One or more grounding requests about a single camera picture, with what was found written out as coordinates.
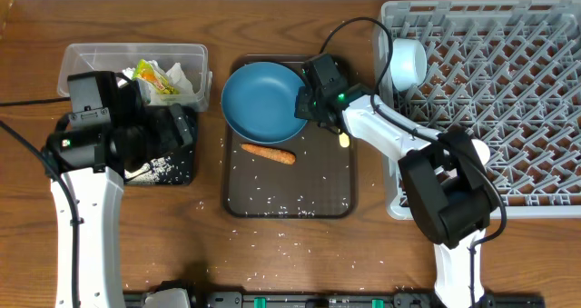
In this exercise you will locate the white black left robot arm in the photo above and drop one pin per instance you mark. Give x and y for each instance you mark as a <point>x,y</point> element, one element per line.
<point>110,131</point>

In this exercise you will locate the black rectangular tray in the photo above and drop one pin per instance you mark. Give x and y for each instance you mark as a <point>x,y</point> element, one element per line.
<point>172,169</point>

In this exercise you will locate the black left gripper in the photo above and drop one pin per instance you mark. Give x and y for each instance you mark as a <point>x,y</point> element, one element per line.
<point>180,124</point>

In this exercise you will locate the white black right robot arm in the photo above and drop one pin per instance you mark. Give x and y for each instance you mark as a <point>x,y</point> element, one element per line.
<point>449,194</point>

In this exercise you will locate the pink white cup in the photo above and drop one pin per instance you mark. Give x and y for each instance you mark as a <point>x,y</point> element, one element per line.
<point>483,150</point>

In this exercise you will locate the grey dishwasher rack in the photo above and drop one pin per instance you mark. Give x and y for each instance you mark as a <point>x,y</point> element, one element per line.
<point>508,71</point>

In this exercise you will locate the light blue rice bowl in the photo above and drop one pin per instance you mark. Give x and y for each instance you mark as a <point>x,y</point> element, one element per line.
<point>409,64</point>

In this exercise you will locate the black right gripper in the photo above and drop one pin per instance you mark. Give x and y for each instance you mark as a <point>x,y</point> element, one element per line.
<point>304,110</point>

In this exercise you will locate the dark blue plate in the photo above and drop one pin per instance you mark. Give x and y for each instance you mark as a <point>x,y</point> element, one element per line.
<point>258,102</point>

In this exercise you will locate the dark brown serving tray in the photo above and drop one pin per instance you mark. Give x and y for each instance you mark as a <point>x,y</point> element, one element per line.
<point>320,185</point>

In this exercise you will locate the yellow plastic spoon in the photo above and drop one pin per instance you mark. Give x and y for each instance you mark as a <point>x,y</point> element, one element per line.
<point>344,140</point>

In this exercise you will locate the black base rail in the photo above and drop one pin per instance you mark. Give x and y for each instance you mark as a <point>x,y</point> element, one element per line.
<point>179,294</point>

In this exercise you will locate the clear plastic waste bin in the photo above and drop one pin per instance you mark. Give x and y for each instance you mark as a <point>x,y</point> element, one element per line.
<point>194,59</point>

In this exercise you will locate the orange carrot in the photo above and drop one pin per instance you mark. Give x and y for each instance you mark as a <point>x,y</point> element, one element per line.
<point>273,154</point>

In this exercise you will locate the white tissue paper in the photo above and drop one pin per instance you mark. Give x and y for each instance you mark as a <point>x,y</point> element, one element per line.
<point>178,79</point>

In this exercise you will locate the green yellow snack wrapper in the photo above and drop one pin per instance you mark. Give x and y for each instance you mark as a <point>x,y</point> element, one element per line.
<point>150,72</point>

